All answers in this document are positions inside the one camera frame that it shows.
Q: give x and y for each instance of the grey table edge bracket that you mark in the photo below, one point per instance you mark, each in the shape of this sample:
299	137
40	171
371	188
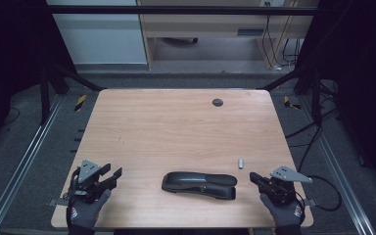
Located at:
57	202
310	202

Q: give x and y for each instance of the yellow clamp right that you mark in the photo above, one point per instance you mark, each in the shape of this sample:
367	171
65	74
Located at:
290	103

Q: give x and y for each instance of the black diagonal frame strut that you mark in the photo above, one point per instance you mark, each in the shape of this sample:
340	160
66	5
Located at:
78	78
284	80

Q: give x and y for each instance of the black upright frame post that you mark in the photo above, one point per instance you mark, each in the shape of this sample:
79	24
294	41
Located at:
44	98
316	98

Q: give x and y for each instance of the black curtain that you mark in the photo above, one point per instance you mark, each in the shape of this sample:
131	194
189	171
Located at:
9	49
359	65

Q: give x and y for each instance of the light wooden office desk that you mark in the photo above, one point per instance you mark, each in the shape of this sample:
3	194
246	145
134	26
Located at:
209	24

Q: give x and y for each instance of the white cabinet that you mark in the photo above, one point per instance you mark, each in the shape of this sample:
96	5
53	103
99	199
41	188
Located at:
101	36

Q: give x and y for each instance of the black chair base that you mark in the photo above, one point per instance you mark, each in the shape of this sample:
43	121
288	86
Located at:
179	40

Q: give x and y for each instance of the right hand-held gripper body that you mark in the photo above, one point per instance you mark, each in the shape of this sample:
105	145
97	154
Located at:
282	187

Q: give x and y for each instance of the small white cylinder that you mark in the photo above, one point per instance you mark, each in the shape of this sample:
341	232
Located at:
240	163

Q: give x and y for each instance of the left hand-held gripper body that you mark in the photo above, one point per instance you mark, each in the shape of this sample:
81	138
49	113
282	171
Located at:
88	171

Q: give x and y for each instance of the black horizontal frame bar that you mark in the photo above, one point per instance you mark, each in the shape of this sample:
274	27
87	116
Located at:
176	9

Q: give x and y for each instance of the aluminium floor rail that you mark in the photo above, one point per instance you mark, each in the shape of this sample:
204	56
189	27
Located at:
23	163
339	169

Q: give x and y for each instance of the person's right hand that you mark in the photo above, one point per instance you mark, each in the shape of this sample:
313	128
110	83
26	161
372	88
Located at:
287	215

